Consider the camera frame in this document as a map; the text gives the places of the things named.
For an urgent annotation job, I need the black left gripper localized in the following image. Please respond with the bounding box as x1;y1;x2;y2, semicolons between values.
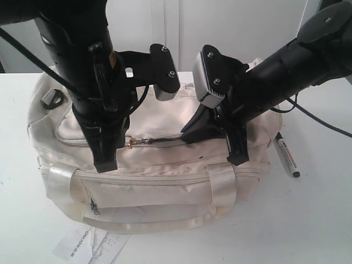
35;16;137;173

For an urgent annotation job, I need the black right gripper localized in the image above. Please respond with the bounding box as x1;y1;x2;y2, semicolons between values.
181;63;281;166

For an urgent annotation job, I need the gold zipper pull charm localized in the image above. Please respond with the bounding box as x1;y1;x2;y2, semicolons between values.
125;137;142;149

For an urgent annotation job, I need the cream fabric duffel bag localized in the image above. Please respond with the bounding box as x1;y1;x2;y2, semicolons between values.
27;72;283;234

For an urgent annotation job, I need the black and white marker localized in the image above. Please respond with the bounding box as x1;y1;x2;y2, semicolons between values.
276;132;300;178

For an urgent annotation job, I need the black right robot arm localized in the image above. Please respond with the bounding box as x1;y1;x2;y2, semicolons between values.
181;1;351;166

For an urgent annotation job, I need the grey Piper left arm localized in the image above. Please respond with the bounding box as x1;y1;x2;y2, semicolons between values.
1;1;133;173

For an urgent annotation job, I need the small grey paper tag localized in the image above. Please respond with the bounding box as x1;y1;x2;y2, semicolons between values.
90;232;131;263

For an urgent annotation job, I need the white Tonlion paper tag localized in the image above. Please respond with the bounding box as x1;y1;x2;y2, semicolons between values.
52;228;94;263

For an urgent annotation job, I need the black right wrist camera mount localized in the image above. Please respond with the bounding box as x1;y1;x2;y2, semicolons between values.
192;45;249;109

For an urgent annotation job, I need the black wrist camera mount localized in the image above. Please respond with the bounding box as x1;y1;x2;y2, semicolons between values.
192;45;249;109
115;43;180;101

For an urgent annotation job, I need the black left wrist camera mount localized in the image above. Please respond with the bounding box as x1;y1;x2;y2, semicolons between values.
115;43;180;101

